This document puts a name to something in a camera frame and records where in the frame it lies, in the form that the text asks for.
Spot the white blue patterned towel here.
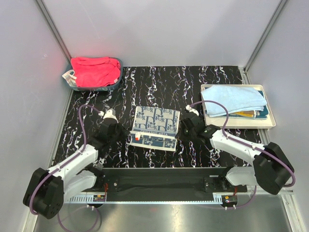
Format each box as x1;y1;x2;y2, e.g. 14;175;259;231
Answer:
129;106;180;152

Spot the light blue towel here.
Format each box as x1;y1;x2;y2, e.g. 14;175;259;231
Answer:
201;85;267;117

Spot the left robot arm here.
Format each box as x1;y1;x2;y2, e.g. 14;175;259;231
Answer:
23;119;129;219

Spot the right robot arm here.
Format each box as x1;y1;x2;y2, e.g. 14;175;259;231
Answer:
179;114;295;195

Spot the white rectangular tray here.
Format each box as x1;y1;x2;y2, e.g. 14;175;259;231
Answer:
200;84;276;129

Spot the teal round laundry basket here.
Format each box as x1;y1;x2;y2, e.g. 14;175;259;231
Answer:
65;58;123;91

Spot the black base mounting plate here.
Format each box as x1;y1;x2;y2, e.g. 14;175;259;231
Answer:
87;168;247;203

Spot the brown yellow folded towel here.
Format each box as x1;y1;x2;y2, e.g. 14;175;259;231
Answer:
232;110;256;118

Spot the left orange connector box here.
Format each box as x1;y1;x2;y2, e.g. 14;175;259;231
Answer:
93;193;107;202

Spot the orange connector box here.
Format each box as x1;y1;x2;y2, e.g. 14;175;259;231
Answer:
223;195;238;205
93;193;107;202

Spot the red towel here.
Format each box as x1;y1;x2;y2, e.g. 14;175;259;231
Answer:
70;57;121;87

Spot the teal white folded towel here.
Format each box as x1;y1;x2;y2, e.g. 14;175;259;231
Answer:
231;105;269;120

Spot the right orange connector box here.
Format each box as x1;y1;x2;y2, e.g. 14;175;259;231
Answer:
223;195;238;205

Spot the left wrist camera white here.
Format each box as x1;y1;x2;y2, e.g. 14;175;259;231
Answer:
98;109;119;123

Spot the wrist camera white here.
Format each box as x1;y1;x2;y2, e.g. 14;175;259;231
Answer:
185;105;199;117
98;109;119;123

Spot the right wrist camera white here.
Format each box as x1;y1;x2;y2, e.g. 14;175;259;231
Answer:
185;105;199;117

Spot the aluminium front rail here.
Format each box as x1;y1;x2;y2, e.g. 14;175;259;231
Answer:
65;188;294;205

